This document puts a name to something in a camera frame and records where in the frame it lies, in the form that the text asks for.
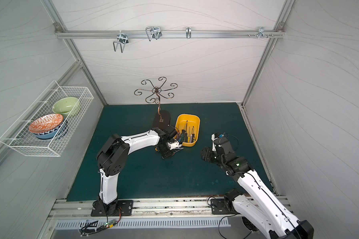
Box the orange patterned bowl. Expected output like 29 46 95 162
29 114 64 133

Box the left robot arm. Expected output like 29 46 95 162
96 126 182 214

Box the yellow plastic storage box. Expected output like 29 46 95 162
176 114 200 147

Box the metal double hook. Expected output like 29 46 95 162
113 32 129 53

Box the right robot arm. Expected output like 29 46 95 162
201 133 314 239

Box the metal peg hook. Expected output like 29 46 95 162
247 27 274 39

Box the aluminium wall rail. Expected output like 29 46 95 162
56 29 286 39

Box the copper scroll hook stand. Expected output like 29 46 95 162
134 76 178 130

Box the blue bowl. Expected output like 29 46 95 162
33 122 68 140

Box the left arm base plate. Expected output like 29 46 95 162
91 199 134 217

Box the black yellow phillips screwdriver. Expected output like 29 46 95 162
191 126 195 143

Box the small metal hook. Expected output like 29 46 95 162
185 27 191 39

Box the white wire wall basket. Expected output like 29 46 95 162
0 81 94 157

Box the black round fan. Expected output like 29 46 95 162
241 217 259 232

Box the metal loop hook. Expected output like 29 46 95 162
145 26 162 41

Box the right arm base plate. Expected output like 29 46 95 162
207 197 237 215

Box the green ceramic bowl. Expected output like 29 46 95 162
52 97 81 119

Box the black cable bundle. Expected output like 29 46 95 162
78 206 123 237

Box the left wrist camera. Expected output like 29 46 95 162
165 125 178 139

